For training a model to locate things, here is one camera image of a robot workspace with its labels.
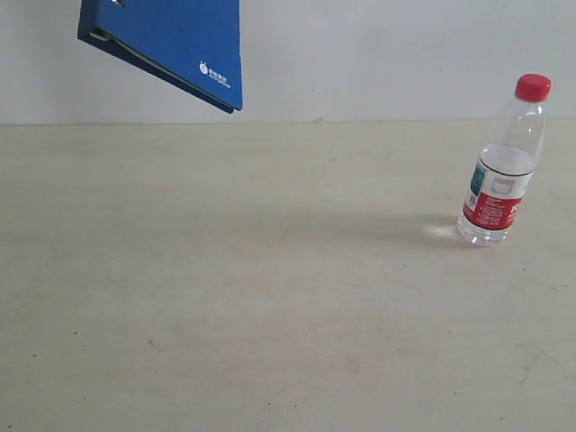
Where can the clear plastic water bottle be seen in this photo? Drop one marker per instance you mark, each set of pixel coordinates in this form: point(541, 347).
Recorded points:
point(506, 164)

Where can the blue ring binder notebook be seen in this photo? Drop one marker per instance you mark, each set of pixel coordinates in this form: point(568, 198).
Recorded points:
point(193, 45)

